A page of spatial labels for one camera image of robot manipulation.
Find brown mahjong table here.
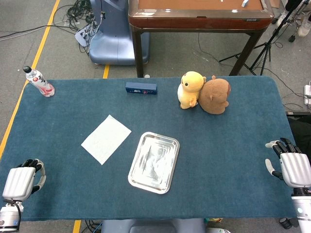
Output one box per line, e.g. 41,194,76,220
128,0,275,78

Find white power strip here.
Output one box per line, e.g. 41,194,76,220
304,84,311,105

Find dark blue printed box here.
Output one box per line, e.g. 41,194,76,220
125,82,157,95

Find black tripod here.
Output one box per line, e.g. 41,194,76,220
219,0,307,76

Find black caster wheel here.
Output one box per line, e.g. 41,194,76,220
278,217,299,230

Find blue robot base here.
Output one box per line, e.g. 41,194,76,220
88,0,150,66

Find brown plush toy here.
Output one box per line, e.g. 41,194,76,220
199,75,232,115

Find black cable bundle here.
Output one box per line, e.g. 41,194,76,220
67,0,95,27

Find silver metal tray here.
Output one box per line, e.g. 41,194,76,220
127,132,180,195

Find blue tablecloth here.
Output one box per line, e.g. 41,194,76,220
0,76,309,221

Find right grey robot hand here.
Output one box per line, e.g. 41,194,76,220
264,137,311,189

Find clear plastic drink bottle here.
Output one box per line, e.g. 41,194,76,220
22,66,55,97

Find white sneaker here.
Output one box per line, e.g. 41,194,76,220
276,11,290,27
298,13,311,37

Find white paper napkin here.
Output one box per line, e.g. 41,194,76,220
81,114,132,166

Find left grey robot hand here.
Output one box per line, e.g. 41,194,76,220
2,159,47,201

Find grey blue robot torso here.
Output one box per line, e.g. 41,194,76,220
101,218,207,233

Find yellow plush toy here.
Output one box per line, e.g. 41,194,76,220
177,71,207,110

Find grey power strip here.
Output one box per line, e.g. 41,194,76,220
74,23,98,47

